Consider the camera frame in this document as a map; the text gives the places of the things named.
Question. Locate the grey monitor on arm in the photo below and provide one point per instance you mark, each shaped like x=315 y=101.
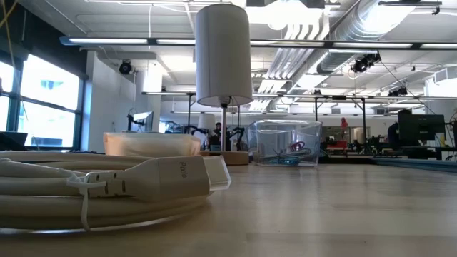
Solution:
x=143 y=121

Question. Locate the small white lamp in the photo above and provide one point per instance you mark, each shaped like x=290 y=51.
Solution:
x=207 y=121

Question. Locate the white shade wooden base lamp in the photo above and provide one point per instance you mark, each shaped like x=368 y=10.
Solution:
x=223 y=53

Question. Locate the orange translucent plastic bin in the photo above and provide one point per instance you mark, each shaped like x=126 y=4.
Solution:
x=150 y=144

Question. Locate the clear plastic bin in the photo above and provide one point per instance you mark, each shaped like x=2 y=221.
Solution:
x=310 y=142

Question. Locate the black round ceiling device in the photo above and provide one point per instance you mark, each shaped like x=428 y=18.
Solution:
x=125 y=67

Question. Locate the long ceiling light bar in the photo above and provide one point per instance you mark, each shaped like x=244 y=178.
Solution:
x=107 y=41

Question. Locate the black computer monitor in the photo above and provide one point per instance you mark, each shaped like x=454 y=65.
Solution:
x=421 y=126

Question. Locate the silver ventilation duct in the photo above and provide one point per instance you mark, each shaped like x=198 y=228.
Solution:
x=342 y=32

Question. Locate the black ceiling camera cluster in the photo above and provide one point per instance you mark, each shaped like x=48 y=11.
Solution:
x=364 y=62

